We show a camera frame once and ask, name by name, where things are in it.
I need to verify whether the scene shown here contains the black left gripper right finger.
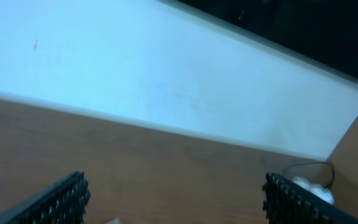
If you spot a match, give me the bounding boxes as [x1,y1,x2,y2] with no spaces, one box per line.
[262,172,358,224]

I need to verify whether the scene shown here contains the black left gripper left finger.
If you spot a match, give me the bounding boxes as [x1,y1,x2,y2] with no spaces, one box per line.
[0,171,91,224]

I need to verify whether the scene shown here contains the black charging cable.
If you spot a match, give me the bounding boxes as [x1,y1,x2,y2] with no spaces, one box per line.
[281,161,336,190]

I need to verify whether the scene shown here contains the white power strip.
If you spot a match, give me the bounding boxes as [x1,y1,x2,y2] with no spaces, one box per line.
[292,176,335,205]

